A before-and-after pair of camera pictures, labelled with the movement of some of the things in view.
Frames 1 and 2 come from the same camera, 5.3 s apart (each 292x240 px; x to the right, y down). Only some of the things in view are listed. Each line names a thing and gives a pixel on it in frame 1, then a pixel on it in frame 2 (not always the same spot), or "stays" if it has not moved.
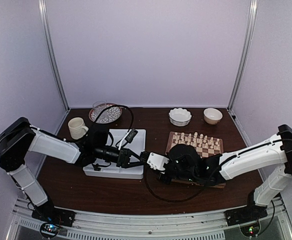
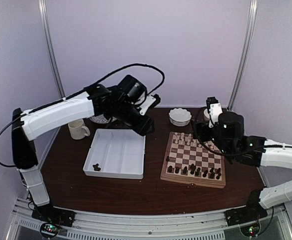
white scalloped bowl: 179,117 stays
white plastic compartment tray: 110,169 stays
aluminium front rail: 274,225 stays
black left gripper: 124,162 → 142,128
